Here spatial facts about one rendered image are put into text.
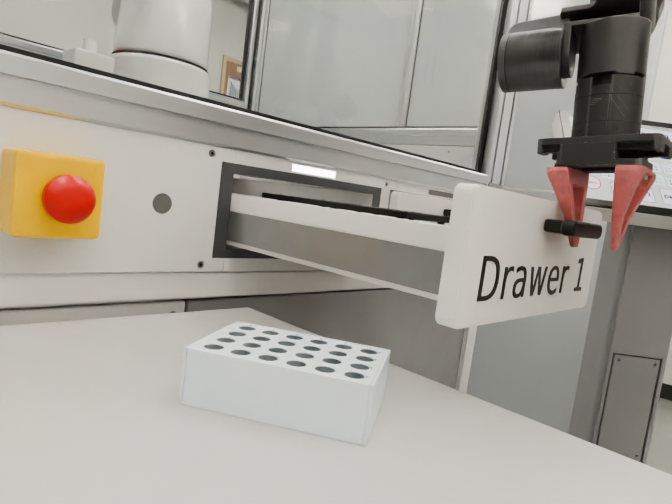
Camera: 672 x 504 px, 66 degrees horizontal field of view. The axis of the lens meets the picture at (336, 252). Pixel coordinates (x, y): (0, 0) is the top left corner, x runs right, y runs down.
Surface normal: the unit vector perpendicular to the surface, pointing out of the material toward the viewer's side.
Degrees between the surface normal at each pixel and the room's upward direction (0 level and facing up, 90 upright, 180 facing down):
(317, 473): 0
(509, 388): 90
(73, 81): 90
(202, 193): 90
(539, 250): 90
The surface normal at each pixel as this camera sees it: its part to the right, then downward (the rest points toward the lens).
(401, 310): 0.71, 0.16
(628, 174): -0.63, 0.37
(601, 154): -0.65, 0.00
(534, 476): 0.13, -0.99
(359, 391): -0.22, 0.07
